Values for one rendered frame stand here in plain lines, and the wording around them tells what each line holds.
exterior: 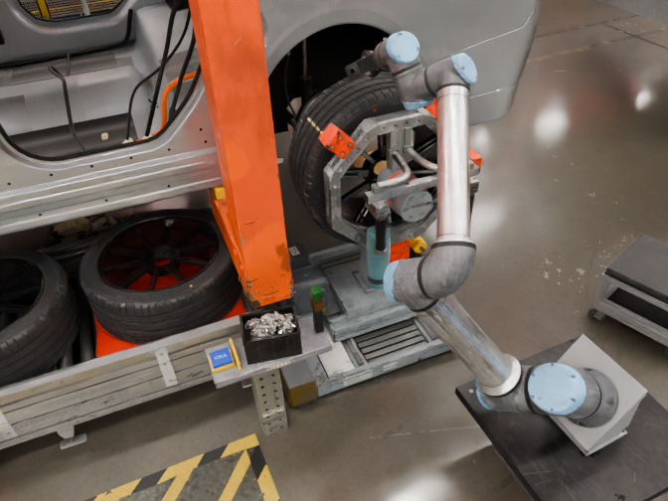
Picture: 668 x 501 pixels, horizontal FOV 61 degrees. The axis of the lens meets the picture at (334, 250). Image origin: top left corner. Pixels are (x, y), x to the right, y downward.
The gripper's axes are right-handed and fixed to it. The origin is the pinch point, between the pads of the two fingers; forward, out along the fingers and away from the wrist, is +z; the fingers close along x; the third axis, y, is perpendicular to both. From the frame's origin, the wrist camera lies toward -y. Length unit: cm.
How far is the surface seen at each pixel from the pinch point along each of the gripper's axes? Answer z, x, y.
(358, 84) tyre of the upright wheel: 10.4, -4.6, -0.4
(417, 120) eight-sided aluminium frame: -4.1, -23.5, 10.9
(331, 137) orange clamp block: -7.4, -17.2, -20.7
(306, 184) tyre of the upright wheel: 9.6, -30.1, -31.8
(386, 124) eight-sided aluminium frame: -6.8, -20.3, -1.3
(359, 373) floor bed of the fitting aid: 27, -115, -39
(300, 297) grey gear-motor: 34, -75, -49
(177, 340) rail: 22, -67, -99
